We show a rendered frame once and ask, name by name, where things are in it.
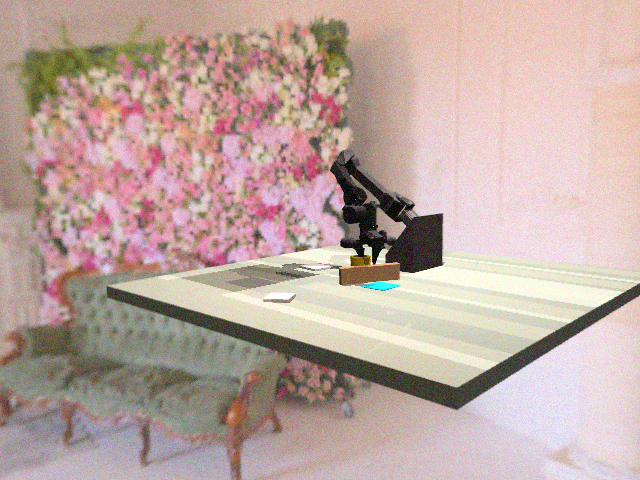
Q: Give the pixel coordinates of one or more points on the orange flat bar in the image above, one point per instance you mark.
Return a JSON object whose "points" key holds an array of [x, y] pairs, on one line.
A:
{"points": [[369, 273]]}

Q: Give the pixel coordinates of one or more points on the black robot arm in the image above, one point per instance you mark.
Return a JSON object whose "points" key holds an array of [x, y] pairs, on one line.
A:
{"points": [[354, 211]]}

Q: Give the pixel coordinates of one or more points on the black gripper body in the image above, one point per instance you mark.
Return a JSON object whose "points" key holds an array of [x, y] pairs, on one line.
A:
{"points": [[353, 243]]}

